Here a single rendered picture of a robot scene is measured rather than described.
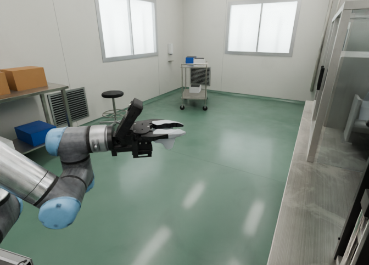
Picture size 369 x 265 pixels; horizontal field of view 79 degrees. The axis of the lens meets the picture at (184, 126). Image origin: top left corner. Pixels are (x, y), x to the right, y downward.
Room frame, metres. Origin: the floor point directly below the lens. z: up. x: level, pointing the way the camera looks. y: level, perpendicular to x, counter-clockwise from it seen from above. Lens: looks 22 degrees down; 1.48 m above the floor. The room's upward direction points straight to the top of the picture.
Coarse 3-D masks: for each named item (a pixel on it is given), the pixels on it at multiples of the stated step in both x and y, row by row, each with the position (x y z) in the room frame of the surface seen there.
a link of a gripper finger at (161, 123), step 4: (160, 120) 0.62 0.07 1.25; (164, 120) 0.62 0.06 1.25; (168, 120) 0.62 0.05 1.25; (156, 124) 0.60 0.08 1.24; (160, 124) 0.60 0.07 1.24; (164, 124) 0.61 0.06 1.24; (168, 124) 0.61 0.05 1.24; (172, 124) 0.61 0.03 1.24; (176, 124) 0.61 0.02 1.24; (180, 124) 0.61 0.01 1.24; (152, 128) 0.61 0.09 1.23; (156, 128) 0.60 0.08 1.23; (160, 128) 0.60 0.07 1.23; (164, 128) 0.62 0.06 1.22; (168, 128) 0.62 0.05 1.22
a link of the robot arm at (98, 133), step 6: (96, 126) 0.56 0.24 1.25; (102, 126) 0.56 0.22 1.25; (90, 132) 0.54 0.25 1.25; (96, 132) 0.54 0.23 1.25; (102, 132) 0.54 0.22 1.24; (90, 138) 0.53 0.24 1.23; (96, 138) 0.53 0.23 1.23; (102, 138) 0.53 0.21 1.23; (90, 144) 0.52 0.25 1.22; (96, 144) 0.53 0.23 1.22; (102, 144) 0.53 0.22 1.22; (96, 150) 0.53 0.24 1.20; (102, 150) 0.53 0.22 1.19; (108, 150) 0.55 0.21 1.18
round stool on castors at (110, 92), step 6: (102, 96) 3.38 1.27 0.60; (108, 96) 3.32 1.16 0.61; (114, 96) 3.34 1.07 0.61; (120, 96) 3.40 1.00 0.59; (114, 102) 3.48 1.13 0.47; (114, 108) 3.47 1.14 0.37; (102, 114) 3.42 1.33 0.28; (114, 114) 3.46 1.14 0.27; (120, 114) 3.42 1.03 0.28; (114, 120) 3.55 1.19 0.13; (120, 120) 3.53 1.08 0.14
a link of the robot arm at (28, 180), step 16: (0, 144) 0.41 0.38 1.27; (0, 160) 0.38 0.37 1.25; (16, 160) 0.40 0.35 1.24; (0, 176) 0.37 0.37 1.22; (16, 176) 0.38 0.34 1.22; (32, 176) 0.40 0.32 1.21; (48, 176) 0.42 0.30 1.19; (64, 176) 0.47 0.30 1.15; (16, 192) 0.38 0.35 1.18; (32, 192) 0.38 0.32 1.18; (48, 192) 0.39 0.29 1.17; (64, 192) 0.41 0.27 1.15; (80, 192) 0.44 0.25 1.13; (48, 208) 0.37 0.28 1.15; (64, 208) 0.37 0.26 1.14; (48, 224) 0.37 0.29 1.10; (64, 224) 0.37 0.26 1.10
